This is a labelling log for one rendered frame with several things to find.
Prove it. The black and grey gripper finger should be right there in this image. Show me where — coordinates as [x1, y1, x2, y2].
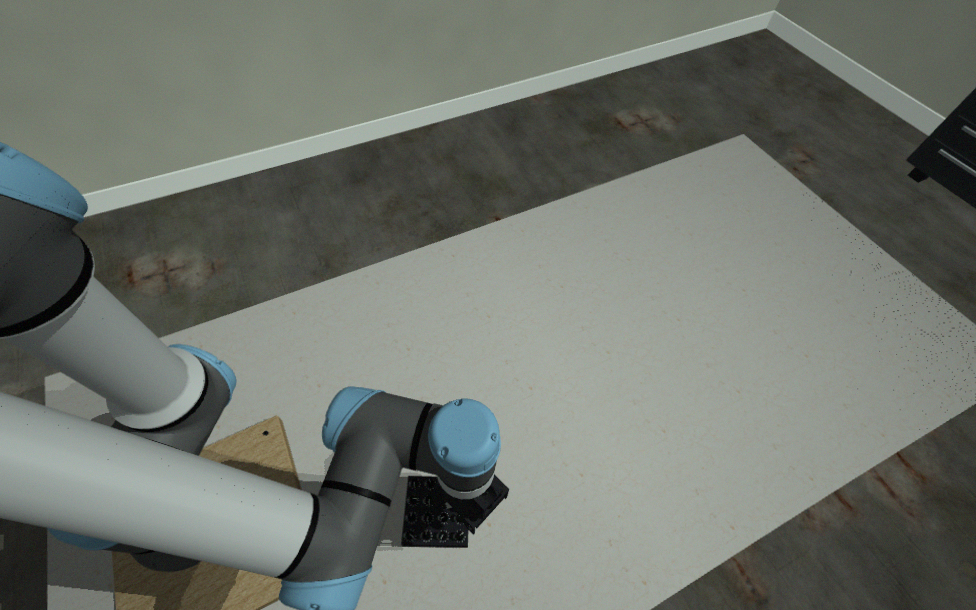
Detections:
[431, 493, 452, 509]

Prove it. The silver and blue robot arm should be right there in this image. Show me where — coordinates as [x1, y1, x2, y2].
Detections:
[0, 142, 501, 610]

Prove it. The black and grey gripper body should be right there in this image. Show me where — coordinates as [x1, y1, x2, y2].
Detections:
[433, 474, 509, 534]

